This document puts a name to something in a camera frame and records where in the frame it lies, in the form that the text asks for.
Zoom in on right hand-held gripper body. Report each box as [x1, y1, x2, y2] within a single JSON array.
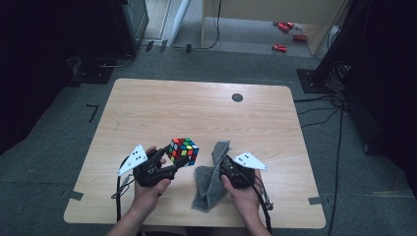
[[219, 150, 269, 191]]

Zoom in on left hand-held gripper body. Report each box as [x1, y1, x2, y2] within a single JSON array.
[[117, 144, 177, 189]]

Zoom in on multicoloured puzzle cube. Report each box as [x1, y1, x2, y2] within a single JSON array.
[[166, 137, 201, 167]]

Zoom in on grey cloth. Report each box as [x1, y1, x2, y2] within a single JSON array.
[[190, 140, 232, 213]]

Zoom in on person's left hand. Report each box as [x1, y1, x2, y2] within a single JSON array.
[[132, 146, 173, 218]]

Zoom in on person's right hand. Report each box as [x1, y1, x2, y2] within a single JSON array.
[[220, 169, 264, 224]]

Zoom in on grey tape piece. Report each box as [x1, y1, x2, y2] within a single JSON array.
[[307, 196, 325, 207], [66, 190, 85, 202]]

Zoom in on black angled floor tape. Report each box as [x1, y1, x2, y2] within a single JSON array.
[[86, 103, 100, 124]]

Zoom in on black flat stand base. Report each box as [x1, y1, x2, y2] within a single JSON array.
[[68, 54, 115, 89]]

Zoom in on black square stand base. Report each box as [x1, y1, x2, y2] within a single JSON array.
[[296, 68, 333, 94]]

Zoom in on black cabinet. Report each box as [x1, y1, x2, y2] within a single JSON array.
[[107, 0, 150, 59]]

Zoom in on white board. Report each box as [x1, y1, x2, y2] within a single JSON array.
[[169, 0, 193, 46]]

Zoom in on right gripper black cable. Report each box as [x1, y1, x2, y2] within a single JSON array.
[[247, 175, 275, 234]]

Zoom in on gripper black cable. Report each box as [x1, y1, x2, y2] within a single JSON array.
[[247, 175, 275, 234], [110, 156, 136, 224]]

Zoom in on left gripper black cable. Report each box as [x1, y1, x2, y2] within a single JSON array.
[[110, 156, 136, 224]]

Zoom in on long black floor cable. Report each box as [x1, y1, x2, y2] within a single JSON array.
[[327, 106, 346, 236]]

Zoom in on black floor cables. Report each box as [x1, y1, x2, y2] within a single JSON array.
[[293, 91, 347, 130]]

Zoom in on hanging black cable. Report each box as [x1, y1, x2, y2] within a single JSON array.
[[196, 0, 223, 51]]

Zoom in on tangled cable bundle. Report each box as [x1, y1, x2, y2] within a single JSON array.
[[327, 61, 353, 93]]

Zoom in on wooden furniture frame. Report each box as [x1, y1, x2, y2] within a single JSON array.
[[200, 0, 351, 57]]

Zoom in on black slanted stand post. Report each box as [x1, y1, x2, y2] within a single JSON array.
[[311, 0, 377, 87]]

